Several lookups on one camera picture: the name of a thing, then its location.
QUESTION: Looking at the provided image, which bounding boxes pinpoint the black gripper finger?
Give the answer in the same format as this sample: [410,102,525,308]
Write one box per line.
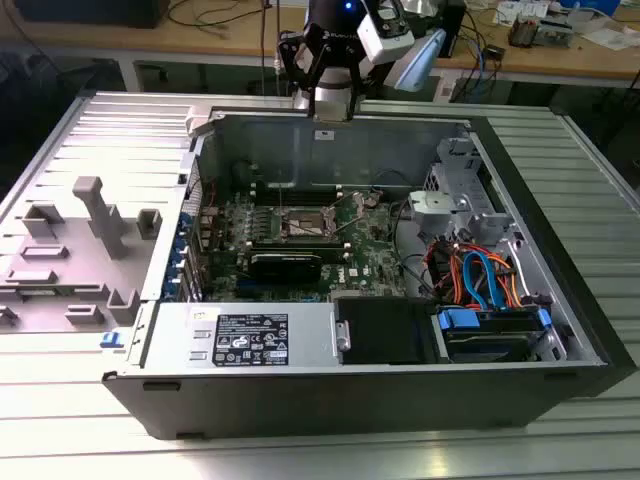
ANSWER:
[344,42,365,121]
[276,22,331,121]

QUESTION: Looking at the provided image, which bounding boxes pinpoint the small CPU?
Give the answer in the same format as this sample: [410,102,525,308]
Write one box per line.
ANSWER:
[313,102,353,124]

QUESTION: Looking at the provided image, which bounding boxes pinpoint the black RAM slot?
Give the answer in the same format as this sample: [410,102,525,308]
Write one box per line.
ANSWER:
[252,192,345,207]
[252,182,345,196]

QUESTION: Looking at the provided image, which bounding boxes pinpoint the CPU socket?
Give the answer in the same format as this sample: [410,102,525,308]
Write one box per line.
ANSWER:
[280,208,331,242]

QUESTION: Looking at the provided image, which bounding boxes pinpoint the black box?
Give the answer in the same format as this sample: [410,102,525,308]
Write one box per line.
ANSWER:
[437,0,467,60]

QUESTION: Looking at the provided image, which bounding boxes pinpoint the beige case latch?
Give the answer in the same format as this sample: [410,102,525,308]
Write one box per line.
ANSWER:
[183,106,217,139]

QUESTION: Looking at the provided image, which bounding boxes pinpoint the silver drive cage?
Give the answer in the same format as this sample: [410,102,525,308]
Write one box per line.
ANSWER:
[405,135,524,251]

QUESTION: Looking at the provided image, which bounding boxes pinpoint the wooden desk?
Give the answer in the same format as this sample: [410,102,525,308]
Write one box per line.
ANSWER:
[0,0,640,89]

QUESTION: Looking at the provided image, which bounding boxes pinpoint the small metal heatsink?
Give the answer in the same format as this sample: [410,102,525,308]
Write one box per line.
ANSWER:
[508,14,540,49]

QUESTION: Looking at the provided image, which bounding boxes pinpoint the green motherboard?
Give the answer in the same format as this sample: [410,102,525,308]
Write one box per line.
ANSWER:
[197,187,426,304]

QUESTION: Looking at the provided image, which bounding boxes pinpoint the white printed papers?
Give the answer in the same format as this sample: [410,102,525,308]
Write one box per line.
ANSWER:
[494,0,549,26]

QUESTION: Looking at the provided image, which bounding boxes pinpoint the RAM stick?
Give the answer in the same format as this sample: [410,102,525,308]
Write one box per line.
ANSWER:
[249,238,350,253]

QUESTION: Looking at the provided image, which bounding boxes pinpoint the grey electronics box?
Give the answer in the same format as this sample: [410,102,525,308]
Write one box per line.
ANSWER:
[537,9,575,50]

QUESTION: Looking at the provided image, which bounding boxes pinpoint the black graphics card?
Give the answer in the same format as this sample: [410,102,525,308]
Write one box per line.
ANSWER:
[247,251,325,285]

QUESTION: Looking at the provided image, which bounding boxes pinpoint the black monitor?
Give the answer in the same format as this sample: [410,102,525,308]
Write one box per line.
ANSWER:
[12,0,169,30]

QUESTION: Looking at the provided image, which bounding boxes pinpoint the white paper sheet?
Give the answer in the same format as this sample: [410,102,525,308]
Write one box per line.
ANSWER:
[582,27,640,51]

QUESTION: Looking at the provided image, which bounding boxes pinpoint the silver power supply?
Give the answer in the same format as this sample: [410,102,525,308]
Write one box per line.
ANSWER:
[127,301,341,369]

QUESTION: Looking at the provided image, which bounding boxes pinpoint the blue disk carrier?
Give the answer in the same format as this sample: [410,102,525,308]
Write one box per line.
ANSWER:
[433,305,554,364]

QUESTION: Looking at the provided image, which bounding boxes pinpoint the black PC case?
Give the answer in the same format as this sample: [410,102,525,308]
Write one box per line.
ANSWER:
[101,102,639,442]

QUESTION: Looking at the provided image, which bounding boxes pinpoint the grey parts rack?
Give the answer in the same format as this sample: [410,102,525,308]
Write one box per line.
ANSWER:
[0,174,164,335]

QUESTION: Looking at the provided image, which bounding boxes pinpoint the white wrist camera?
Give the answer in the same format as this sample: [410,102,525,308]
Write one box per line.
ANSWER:
[357,0,416,65]

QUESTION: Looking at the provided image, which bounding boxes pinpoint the blue data wire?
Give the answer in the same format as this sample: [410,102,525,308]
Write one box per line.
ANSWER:
[462,251,506,314]

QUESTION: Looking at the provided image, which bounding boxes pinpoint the orange wire bundle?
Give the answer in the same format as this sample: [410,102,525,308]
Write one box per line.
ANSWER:
[424,242,539,309]

